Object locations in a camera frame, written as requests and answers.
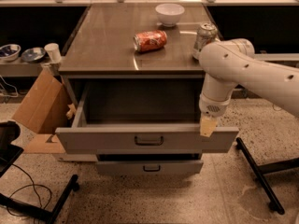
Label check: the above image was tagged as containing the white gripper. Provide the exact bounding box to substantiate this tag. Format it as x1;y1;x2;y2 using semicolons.
199;93;230;137

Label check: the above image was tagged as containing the grey top drawer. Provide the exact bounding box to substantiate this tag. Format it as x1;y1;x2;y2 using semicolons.
56;78;238;154

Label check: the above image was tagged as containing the grey drawer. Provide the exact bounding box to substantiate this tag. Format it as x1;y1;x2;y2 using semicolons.
96;160;203;175
56;78;238;154

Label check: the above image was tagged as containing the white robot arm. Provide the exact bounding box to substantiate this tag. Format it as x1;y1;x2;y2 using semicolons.
198;39;299;137

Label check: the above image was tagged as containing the grey drawer cabinet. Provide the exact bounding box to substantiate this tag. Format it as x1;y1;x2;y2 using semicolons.
58;2;225;176

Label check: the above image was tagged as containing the grey bottom drawer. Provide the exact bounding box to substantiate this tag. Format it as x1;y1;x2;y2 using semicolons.
96;160;203;175

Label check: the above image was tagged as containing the black stand leg right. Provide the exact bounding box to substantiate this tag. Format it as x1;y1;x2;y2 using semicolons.
235;137;299;215

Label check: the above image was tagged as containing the black stand leg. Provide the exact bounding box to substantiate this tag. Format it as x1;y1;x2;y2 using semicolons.
0;175;79;224
235;137;299;215

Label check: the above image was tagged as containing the white green soda can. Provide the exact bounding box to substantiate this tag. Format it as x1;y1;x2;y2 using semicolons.
192;22;218;59

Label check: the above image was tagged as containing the orange soda can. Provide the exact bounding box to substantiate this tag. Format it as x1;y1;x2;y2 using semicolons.
134;30;167;52

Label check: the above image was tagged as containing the brown cardboard box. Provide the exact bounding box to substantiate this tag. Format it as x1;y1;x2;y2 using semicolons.
11;68;98;162

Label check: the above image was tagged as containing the white paper cup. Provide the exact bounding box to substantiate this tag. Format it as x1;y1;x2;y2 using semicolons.
44;43;62;63

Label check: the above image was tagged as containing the black chair seat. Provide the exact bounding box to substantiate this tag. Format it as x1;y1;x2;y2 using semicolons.
0;121;23;177

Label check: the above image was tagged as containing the grey side shelf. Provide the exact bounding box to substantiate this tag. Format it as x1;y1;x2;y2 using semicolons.
0;58;60;77

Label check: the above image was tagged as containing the blue white bowl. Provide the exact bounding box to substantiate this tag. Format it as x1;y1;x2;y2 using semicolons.
0;44;21;62

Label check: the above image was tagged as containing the black stand leg left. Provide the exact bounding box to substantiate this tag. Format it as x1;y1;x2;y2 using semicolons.
0;175;79;224

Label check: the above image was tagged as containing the black cable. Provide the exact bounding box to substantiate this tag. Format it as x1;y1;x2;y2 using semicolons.
6;162;54;217

